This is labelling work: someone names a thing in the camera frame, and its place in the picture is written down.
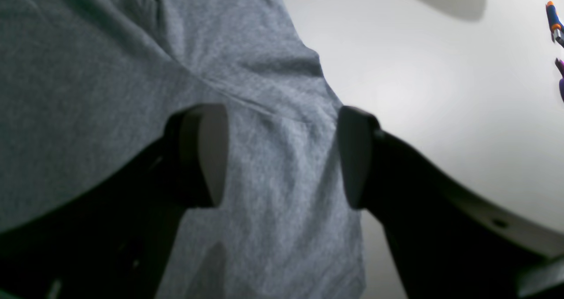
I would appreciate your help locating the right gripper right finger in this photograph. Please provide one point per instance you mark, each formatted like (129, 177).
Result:
(446, 242)

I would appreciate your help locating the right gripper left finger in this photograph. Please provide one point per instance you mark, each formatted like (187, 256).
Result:
(114, 241)

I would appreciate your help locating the grey T-shirt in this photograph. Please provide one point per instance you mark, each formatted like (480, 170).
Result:
(87, 84)

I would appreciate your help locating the orange blue hand tool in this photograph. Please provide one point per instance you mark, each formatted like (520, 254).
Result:
(555, 26)

